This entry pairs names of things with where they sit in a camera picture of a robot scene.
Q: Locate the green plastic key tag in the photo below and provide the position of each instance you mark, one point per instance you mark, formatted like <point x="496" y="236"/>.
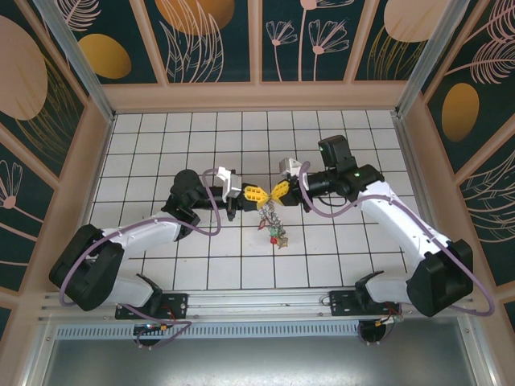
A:
<point x="273" y="231"/>

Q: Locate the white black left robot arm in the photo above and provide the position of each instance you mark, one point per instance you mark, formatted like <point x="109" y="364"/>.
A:
<point x="141" y="237"/>

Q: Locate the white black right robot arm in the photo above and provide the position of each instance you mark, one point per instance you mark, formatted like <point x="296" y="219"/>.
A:
<point x="402" y="225"/>

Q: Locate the grey metal panel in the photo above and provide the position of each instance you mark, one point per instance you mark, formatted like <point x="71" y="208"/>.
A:
<point x="257" y="362"/>

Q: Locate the aluminium mounting rail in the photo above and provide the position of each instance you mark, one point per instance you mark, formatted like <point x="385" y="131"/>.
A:
<point x="261" y="305"/>

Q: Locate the aluminium frame post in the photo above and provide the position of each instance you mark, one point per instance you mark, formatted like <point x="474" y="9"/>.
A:
<point x="80" y="64"/>
<point x="430" y="60"/>

